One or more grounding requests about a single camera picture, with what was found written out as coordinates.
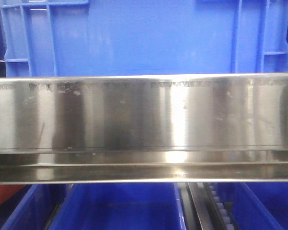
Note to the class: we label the empty blue bin front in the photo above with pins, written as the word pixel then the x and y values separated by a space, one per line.
pixel 121 206

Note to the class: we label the stainless steel upper shelf rail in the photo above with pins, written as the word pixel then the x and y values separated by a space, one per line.
pixel 157 128

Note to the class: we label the blue bin with red bag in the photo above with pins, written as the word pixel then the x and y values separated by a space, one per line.
pixel 36 208

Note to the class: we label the roller track rail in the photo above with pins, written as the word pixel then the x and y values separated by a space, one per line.
pixel 204 210

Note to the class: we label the blue bin far right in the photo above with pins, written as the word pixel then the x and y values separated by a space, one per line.
pixel 257 206

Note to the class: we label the large blue bin upper shelf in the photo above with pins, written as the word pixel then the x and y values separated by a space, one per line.
pixel 142 37

